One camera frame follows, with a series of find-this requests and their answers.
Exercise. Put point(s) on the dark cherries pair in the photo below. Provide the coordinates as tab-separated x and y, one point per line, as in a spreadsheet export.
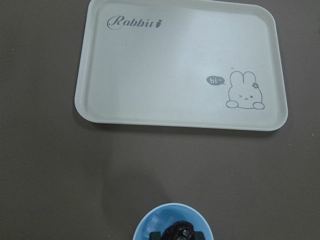
180	230

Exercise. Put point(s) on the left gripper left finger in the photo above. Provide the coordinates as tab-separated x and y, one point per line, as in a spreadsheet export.
156	235

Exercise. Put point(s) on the light blue plastic cup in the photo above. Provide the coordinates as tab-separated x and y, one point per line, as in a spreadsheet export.
173	221

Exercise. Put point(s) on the ice cube in cup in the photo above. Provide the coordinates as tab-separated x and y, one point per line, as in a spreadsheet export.
156	223

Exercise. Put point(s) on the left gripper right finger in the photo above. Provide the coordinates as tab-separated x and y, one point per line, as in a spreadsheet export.
198	235

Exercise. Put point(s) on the cream rabbit tray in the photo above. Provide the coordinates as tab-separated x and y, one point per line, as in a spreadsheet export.
181	63

